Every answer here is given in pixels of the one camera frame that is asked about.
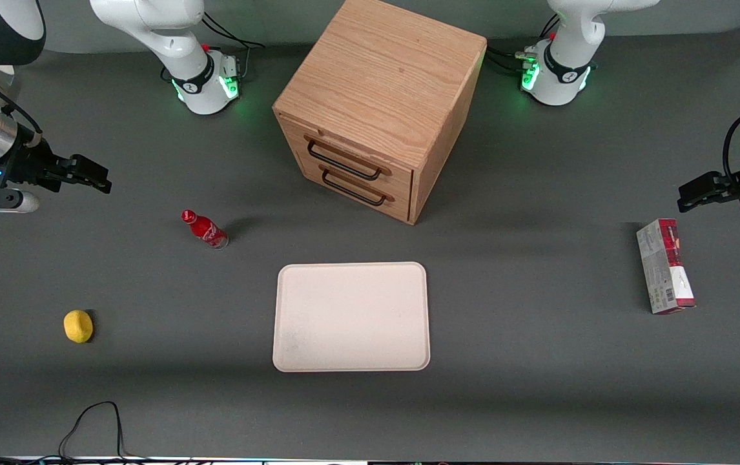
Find black right arm base cables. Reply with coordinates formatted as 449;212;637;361
201;12;267;81

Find wooden drawer with long handle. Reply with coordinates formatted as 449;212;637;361
281;115;414;196

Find black arm base cables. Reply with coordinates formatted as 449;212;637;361
484;14;562;77
201;12;267;81

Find long black drawer handle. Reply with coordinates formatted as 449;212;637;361
307;139;384;182

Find wooden drawer cabinet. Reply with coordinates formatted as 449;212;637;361
272;0;488;225

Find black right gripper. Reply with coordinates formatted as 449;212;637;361
0;139;112;194

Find short black drawer handle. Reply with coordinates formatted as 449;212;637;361
320;169;389;208

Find wooden drawer with short handle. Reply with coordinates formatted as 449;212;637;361
295;155;413;222

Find black left arm base cables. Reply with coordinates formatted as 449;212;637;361
484;14;562;77

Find red soda bottle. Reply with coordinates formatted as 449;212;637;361
181;209;230;251

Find yellow lemon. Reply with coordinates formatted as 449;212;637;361
63;309;94;344

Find black cable loop on table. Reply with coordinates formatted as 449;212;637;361
0;401;151;464

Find grey red carton box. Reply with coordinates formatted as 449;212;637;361
635;218;697;316

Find beige plastic tray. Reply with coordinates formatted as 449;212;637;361
272;261;431;373

